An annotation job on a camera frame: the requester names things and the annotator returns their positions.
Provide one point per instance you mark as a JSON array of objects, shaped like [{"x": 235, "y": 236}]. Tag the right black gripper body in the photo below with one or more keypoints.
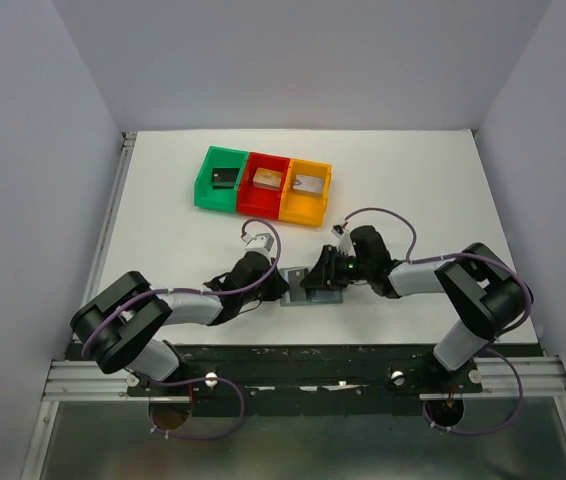
[{"x": 327, "y": 266}]

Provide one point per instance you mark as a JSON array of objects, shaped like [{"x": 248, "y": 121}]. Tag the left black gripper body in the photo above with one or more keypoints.
[{"x": 270, "y": 283}]

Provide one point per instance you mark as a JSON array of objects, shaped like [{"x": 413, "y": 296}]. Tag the sage green card holder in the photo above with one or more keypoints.
[{"x": 328, "y": 298}]

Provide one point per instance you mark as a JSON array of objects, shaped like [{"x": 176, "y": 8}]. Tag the black credit card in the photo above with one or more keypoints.
[{"x": 297, "y": 293}]

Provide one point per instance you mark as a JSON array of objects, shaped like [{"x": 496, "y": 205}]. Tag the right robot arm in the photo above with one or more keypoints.
[{"x": 488, "y": 296}]

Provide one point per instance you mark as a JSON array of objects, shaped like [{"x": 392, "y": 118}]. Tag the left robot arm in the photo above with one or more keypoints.
[{"x": 118, "y": 326}]

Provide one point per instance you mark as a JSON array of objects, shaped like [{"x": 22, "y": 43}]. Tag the silver card stack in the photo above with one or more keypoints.
[{"x": 308, "y": 185}]

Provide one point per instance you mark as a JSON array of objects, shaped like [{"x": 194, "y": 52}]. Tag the tan card stack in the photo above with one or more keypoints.
[{"x": 267, "y": 179}]

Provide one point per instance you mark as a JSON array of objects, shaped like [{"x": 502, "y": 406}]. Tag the black card stack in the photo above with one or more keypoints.
[{"x": 224, "y": 178}]

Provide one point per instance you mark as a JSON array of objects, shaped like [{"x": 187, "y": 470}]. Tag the yellow plastic bin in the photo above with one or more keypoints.
[{"x": 300, "y": 206}]

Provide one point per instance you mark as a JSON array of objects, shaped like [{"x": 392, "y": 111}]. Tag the red plastic bin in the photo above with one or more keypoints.
[{"x": 260, "y": 189}]

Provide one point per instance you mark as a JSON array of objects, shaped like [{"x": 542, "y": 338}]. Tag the green plastic bin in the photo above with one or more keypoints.
[{"x": 223, "y": 200}]

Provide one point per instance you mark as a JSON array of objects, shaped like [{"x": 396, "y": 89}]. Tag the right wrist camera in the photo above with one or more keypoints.
[{"x": 344, "y": 243}]

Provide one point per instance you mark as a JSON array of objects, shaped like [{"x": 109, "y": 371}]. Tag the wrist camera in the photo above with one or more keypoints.
[
  {"x": 344, "y": 243},
  {"x": 261, "y": 244}
]

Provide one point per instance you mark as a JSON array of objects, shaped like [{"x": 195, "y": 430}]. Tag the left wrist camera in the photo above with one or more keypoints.
[{"x": 261, "y": 244}]

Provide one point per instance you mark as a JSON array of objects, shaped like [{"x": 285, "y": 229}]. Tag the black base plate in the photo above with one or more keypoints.
[{"x": 316, "y": 380}]

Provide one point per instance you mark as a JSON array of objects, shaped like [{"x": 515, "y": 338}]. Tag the aluminium frame rail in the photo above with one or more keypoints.
[{"x": 104, "y": 237}]

